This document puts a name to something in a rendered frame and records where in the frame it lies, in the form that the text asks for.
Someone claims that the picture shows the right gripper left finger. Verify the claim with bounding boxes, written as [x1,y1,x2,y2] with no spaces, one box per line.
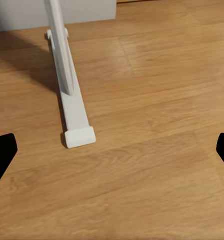
[0,133,18,179]

